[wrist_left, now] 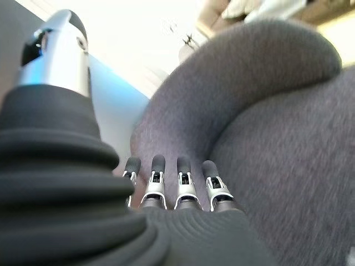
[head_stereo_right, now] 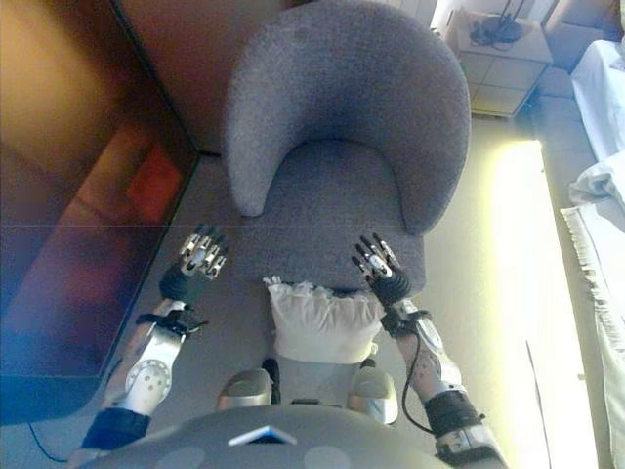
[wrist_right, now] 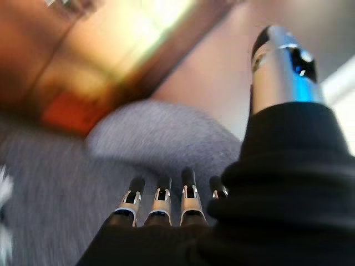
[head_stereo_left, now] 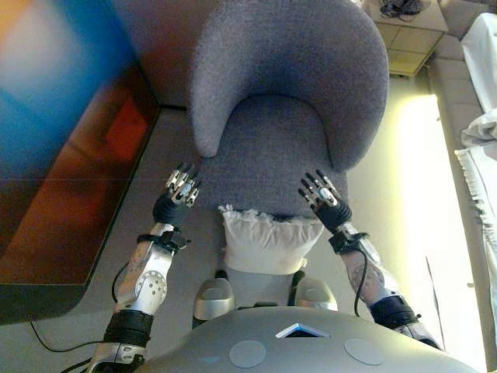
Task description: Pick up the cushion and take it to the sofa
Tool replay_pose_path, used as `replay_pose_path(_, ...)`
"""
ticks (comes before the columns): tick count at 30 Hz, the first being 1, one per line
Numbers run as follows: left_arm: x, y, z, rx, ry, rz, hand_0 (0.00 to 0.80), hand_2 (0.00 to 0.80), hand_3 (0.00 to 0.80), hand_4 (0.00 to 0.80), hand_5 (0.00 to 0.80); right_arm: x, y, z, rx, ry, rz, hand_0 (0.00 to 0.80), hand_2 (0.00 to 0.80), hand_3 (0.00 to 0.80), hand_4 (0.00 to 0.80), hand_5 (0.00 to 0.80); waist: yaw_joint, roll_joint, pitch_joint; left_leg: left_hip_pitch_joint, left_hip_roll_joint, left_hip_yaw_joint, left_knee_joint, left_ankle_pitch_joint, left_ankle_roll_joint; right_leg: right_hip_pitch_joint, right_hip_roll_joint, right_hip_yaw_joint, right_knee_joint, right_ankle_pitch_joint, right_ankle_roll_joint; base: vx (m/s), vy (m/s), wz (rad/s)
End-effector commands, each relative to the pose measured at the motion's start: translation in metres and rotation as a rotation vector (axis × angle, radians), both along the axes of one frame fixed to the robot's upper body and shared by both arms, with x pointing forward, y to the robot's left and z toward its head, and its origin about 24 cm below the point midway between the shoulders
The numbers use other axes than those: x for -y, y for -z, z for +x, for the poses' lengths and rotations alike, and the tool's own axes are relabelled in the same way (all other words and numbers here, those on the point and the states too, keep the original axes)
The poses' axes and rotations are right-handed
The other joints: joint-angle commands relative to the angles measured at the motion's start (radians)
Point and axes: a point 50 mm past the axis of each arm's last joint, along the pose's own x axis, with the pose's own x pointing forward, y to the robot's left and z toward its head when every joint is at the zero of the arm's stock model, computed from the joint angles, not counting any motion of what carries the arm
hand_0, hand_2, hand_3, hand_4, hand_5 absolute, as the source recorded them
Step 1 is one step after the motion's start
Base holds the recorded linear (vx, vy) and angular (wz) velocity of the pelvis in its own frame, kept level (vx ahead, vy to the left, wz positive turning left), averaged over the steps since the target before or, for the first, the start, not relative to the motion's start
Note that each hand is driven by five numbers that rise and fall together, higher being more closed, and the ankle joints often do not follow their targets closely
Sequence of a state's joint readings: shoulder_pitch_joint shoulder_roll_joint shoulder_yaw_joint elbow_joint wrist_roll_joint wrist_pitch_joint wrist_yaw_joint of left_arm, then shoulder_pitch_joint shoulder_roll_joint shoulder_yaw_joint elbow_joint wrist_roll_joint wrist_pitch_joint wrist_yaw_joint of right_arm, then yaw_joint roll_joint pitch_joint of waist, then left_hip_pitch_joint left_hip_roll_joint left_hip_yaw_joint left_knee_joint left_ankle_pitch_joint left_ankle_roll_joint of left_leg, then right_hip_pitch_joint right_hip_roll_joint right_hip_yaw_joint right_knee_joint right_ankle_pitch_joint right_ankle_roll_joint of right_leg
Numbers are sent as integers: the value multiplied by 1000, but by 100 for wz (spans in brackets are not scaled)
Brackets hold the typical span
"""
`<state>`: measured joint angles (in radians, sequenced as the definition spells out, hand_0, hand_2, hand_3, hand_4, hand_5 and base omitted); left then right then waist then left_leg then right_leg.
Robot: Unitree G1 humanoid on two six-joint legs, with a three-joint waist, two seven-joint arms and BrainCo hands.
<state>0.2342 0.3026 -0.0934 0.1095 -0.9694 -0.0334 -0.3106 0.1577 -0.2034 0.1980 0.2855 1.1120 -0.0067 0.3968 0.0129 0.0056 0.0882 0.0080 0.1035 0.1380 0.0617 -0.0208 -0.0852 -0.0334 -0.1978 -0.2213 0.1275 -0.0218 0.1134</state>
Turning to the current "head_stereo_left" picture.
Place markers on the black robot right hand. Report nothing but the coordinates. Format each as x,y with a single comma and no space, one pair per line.
334,213

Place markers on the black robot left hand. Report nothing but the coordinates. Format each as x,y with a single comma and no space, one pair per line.
172,210

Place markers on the white fringed cushion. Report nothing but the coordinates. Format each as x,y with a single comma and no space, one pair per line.
268,245

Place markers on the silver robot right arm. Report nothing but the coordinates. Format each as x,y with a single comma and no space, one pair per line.
374,279

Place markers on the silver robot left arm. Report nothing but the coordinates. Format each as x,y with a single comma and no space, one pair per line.
149,283

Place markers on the grey fabric armchair sofa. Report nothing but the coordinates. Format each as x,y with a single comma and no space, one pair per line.
279,66

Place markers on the silver robot right leg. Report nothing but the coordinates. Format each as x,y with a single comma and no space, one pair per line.
316,295

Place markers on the silver robot leg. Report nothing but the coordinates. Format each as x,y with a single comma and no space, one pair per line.
316,295
213,301

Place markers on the silver robot left leg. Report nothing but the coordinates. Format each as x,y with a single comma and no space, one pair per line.
213,301

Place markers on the grey robot torso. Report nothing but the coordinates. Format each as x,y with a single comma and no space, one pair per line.
310,349

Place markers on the brown wooden cabinet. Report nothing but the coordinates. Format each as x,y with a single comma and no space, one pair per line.
159,46

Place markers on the beige wooden cabinet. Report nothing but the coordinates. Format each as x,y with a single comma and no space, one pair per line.
411,42

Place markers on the white bedding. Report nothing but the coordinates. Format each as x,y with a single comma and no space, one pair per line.
481,77

